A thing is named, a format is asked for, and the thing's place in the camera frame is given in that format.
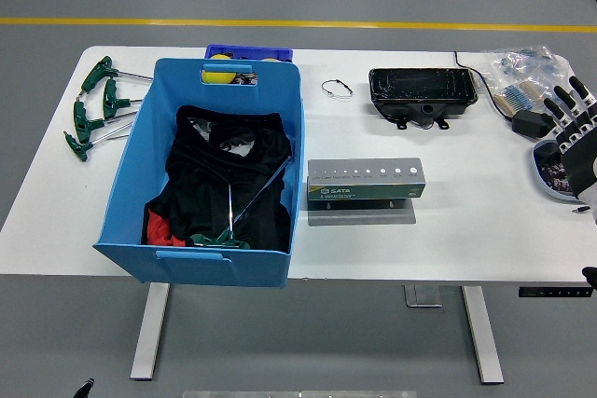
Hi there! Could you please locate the light blue bowl of parts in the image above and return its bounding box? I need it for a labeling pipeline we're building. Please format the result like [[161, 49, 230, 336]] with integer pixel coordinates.
[[532, 138, 584, 204]]

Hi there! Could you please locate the clear bag of blue resistors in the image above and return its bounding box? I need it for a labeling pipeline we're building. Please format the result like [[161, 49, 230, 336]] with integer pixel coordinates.
[[482, 45, 573, 113]]

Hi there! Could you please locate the white table leg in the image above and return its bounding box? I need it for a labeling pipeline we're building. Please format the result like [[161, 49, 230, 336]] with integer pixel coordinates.
[[129, 281, 172, 381], [460, 284, 506, 385]]

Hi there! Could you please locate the large green T-handle hex key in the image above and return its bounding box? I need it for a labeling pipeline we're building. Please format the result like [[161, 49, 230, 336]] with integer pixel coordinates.
[[187, 155, 294, 248]]

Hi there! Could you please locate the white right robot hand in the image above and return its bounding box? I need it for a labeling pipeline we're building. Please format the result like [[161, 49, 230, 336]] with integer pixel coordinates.
[[542, 74, 597, 226]]

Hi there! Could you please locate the dark blue plastic bin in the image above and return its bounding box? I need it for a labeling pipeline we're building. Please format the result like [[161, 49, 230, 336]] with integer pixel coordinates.
[[204, 43, 296, 63]]

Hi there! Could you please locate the grey metal hex key stand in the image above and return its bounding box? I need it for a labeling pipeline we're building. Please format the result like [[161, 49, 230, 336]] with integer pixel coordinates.
[[306, 157, 426, 227]]

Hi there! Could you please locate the black plastic tray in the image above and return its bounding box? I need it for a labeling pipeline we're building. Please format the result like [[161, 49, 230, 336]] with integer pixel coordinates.
[[368, 66, 480, 131]]

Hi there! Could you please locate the red cloth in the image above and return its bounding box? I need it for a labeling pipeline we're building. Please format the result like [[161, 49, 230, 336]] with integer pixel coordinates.
[[146, 211, 187, 248]]

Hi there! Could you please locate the black table control panel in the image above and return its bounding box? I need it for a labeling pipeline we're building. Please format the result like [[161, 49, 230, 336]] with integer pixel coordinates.
[[518, 285, 596, 299]]

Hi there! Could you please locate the small green T-handle hex key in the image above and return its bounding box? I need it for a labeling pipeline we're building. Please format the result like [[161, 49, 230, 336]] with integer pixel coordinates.
[[191, 183, 249, 251]]

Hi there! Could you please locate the black power cord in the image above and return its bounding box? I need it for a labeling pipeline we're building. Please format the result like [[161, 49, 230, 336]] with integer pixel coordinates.
[[453, 50, 517, 122]]

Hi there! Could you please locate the tan resistor strip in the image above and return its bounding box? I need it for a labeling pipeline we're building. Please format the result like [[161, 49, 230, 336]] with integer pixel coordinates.
[[493, 80, 547, 115]]

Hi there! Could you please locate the thin wire ring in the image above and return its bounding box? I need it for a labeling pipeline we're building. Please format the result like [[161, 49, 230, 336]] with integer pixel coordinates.
[[320, 77, 354, 101]]

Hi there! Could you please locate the small metal floor plate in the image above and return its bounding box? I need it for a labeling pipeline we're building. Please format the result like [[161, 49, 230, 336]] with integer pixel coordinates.
[[403, 284, 443, 309]]

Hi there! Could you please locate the black garment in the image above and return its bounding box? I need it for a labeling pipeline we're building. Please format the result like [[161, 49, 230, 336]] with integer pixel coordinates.
[[141, 103, 296, 251]]

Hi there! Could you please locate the black power adapter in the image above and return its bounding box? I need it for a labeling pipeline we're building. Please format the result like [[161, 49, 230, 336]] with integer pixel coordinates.
[[510, 110, 557, 142]]

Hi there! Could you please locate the light blue storage box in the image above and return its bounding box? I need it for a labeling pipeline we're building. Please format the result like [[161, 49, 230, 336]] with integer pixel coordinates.
[[91, 57, 307, 288]]

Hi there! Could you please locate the large yellow ball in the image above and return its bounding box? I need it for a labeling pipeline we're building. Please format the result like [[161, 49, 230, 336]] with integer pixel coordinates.
[[200, 53, 235, 85]]

